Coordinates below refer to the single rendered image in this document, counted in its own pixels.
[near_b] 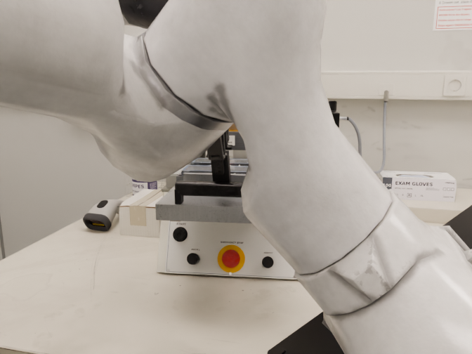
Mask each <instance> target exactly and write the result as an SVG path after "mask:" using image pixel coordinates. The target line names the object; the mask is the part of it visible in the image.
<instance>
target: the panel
mask: <svg viewBox="0 0 472 354"><path fill-rule="evenodd" d="M177 228H182V229H184V230H185V232H186V236H185V238H184V239H183V240H177V239H175V237H174V236H173V233H174V231H175V230H176V229H177ZM230 249H232V250H235V251H236V252H237V253H238V254H239V255H240V262H239V264H238V265H237V266H236V267H234V268H228V267H226V266H225V265H224V264H223V262H222V256H223V254H224V253H225V252H226V251H227V250H230ZM191 253H194V254H197V255H198V256H199V262H198V263H197V264H195V265H191V264H189V263H188V262H187V257H188V254H191ZM266 256H269V257H271V258H272V259H273V261H274V264H273V266H272V267H271V268H265V267H264V266H263V264H262V260H263V258H264V257H266ZM164 273H178V274H192V275H219V276H233V277H261V278H275V279H289V280H297V279H296V277H295V276H294V273H295V270H294V269H293V268H292V267H291V266H290V265H289V264H288V263H287V262H286V261H285V259H284V258H283V257H282V256H281V255H280V254H279V252H278V251H277V250H276V249H275V248H274V247H273V246H272V244H271V243H269V241H268V240H267V239H266V238H265V237H264V236H263V235H262V234H261V233H260V232H259V231H258V229H257V228H256V227H255V226H254V225H253V224H252V223H217V222H197V221H181V222H178V221H169V226H168V236H167V245H166V262H165V271H164Z"/></svg>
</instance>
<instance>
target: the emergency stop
mask: <svg viewBox="0 0 472 354"><path fill-rule="evenodd" d="M222 262H223V264H224V265H225V266H226V267H228V268H234V267H236V266H237V265H238V264H239V262H240V255H239V254H238V253H237V252H236V251H235V250H232V249H230V250H227V251H226V252H225V253H224V254H223V256H222Z"/></svg>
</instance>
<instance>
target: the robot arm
mask: <svg viewBox="0 0 472 354"><path fill-rule="evenodd" d="M326 10H327V5H326V1H325V0H0V107H5V108H10V109H14V110H20V111H25V112H31V113H36V114H42V115H46V116H51V117H56V118H58V119H61V120H63V121H64V122H67V123H69V124H72V125H74V126H76V127H79V128H81V129H83V130H85V131H88V132H89V133H91V135H92V136H93V137H94V138H95V140H96V143H97V145H98V147H99V150H100V151H101V153H102V154H103V155H104V156H105V157H106V158H107V160H108V161H109V162H110V163H111V164H112V165H113V167H115V168H117V169H119V170H120V171H122V172H123V173H125V174H126V175H128V176H130V177H132V178H133V179H135V180H137V181H144V182H153V181H158V180H162V179H165V178H168V177H169V176H170V175H172V174H173V173H176V172H177V171H178V170H180V169H182V168H183V167H184V166H186V165H188V164H189V163H191V162H193V161H194V160H196V159H197V158H198V157H201V156H202V155H203V154H204V153H205V152H206V151H207V154H206V158H208V159H209V160H211V170H212V177H213V181H222V182H231V175H230V156H229V150H232V145H228V141H229V140H230V137H229V128H230V127H231V126H232V125H233V124H235V126H236V128H237V130H238V131H239V133H240V135H241V137H242V139H243V141H244V145H245V149H246V153H247V159H248V163H249V166H248V169H247V172H246V175H245V177H244V182H243V184H242V188H241V194H242V206H243V212H244V214H245V216H246V217H247V218H248V219H249V220H250V221H251V223H252V224H253V225H254V226H255V227H256V228H257V229H258V231H259V232H260V233H261V234H262V235H263V236H264V237H265V238H266V239H267V240H268V241H269V243H271V244H272V246H273V247H274V248H275V249H276V250H277V251H278V252H279V254H280V255H281V256H282V257H283V258H284V259H285V261H286V262H287V263H288V264H289V265H290V266H291V267H292V268H293V269H294V270H295V273H294V276H295V277H296V279H297V280H298V281H299V282H300V283H301V284H302V286H303V287H304V288H305V289H306V291H307V292H308V293H309V294H310V295H311V296H312V298H313V299H314V300H315V302H316V303H317V304H318V305H319V307H321V309H322V310H323V321H322V323H323V325H324V326H325V327H326V328H328V330H329V331H330V332H331V333H332V334H333V335H334V337H335V339H336V340H337V342H338V344H339V345H340V347H341V349H342V351H343V352H344V354H472V249H469V247H468V246H467V245H466V244H465V243H464V242H463V240H462V239H461V238H460V237H459V236H458V235H457V234H456V232H455V231H453V229H452V228H451V227H450V226H434V225H428V224H427V223H425V222H423V221H422V220H420V219H419V218H417V217H416V216H415V214H414V213H413V212H412V211H411V210H410V209H409V208H408V207H407V205H406V204H405V203H404V202H403V201H402V200H401V199H400V198H399V197H398V196H397V195H396V194H395V193H394V192H393V191H392V190H391V189H389V190H388V189H387V187H386V186H385V185H384V184H383V183H382V182H381V180H380V179H379V177H378V176H377V175H376V174H375V173H374V172H373V170H372V169H371V168H370V166H369V165H368V164H367V163H366V161H365V160H364V159H363V158H362V156H361V155H360V154H359V152H358V151H357V150H356V149H355V148H354V147H353V145H352V144H351V143H350V141H349V140H348V139H347V137H345V135H344V134H343V133H342V131H341V130H340V129H339V127H338V126H337V125H336V124H335V121H334V118H333V115H332V111H331V109H330V106H329V102H328V100H327V96H326V93H325V90H324V87H323V85H322V81H321V42H322V33H323V28H324V23H325V15H326ZM124 25H130V26H135V27H141V28H143V29H147V31H146V32H144V33H142V34H141V35H139V36H137V37H133V36H130V35H127V34H125V33H124Z"/></svg>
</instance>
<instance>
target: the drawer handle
mask: <svg viewBox="0 0 472 354"><path fill-rule="evenodd" d="M242 184H243V182H222V181H177V182H176V183H175V190H174V195H175V204H182V203H183V196H206V197H242V194H241V188H242Z"/></svg>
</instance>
